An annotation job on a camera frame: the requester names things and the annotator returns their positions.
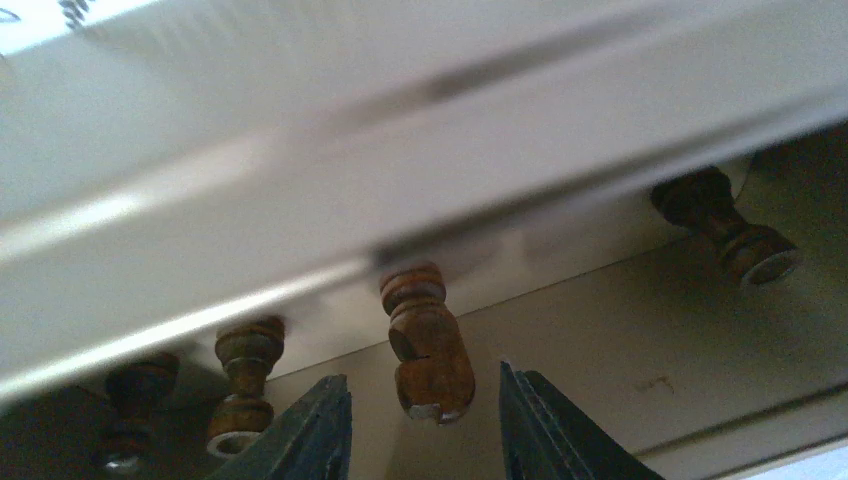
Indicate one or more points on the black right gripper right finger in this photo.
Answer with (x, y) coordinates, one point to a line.
(544, 435)

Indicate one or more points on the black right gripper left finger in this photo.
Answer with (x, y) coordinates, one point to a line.
(312, 439)

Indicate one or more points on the gold tin right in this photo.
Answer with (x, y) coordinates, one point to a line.
(169, 168)

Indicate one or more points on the dark chess piece in tin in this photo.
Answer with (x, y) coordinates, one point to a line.
(702, 202)
(248, 353)
(134, 391)

